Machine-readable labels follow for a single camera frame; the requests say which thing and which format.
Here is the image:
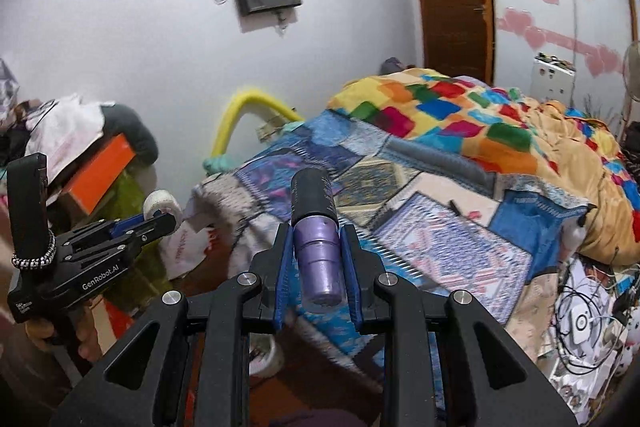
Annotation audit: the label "purple black spray bottle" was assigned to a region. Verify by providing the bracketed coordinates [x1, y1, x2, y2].
[291, 168, 345, 314]

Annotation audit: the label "black cap clear pen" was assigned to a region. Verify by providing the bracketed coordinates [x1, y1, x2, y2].
[448, 199, 462, 217]

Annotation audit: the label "white tape roll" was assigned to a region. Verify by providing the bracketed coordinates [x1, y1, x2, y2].
[142, 190, 182, 230]

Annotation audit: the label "person's left hand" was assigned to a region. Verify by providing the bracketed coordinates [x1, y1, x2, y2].
[24, 301, 102, 362]

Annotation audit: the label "orange box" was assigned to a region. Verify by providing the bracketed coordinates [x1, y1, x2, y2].
[58, 133, 136, 219]

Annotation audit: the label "patchwork blue bedsheet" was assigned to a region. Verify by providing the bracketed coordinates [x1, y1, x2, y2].
[186, 112, 588, 357]

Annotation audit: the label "white plastic bag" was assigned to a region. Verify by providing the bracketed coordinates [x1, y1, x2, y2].
[25, 93, 115, 182]

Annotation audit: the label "colourful checkered blanket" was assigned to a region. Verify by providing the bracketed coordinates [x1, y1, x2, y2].
[329, 68, 639, 265]

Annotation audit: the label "frosted glass wardrobe door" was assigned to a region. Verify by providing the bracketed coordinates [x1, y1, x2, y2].
[494, 0, 634, 133]

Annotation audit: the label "yellow foam bed rail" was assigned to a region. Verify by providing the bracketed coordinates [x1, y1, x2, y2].
[203, 88, 305, 176]

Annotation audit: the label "tangled black white cables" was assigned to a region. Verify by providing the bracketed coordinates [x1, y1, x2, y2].
[549, 265, 640, 377]

